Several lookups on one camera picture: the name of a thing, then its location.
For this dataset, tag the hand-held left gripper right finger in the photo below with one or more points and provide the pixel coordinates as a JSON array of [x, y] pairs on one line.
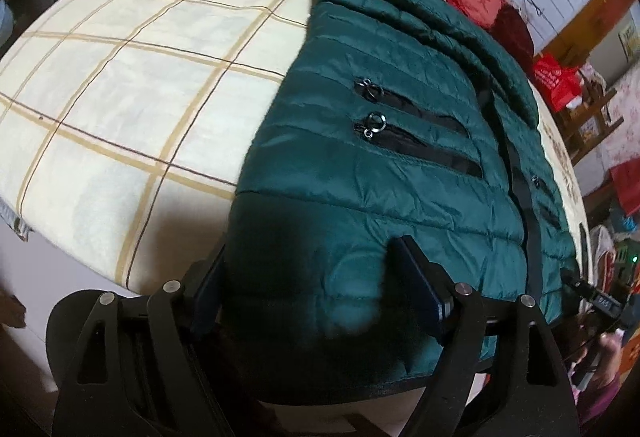
[[425, 289]]

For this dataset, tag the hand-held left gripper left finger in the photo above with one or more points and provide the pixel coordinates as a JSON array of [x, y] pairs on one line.
[[207, 304]]

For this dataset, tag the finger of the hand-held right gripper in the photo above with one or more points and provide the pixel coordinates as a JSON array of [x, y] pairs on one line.
[[575, 282]]

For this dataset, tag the green puffer jacket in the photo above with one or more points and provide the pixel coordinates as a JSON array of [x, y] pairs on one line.
[[375, 197]]

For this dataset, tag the person's right forearm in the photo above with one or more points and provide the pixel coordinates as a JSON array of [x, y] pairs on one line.
[[597, 401]]

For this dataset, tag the person's right hand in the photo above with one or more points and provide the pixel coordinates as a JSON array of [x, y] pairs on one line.
[[607, 352]]

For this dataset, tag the wooden chair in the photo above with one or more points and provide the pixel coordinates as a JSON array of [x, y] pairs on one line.
[[595, 117]]

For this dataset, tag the pink floral cloth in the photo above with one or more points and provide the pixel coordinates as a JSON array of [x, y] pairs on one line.
[[620, 117]]

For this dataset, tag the red shopping bag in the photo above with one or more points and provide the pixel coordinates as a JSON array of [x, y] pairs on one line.
[[555, 82]]

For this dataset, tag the floral checked bed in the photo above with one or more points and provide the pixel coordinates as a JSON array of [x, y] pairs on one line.
[[125, 107]]

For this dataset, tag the dark red cushion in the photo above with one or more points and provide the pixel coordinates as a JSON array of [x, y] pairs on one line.
[[512, 32]]

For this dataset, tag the wooden door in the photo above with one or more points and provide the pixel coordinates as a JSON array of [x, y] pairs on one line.
[[590, 12]]

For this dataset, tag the framed wall picture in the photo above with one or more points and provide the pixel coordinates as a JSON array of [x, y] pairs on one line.
[[629, 42]]

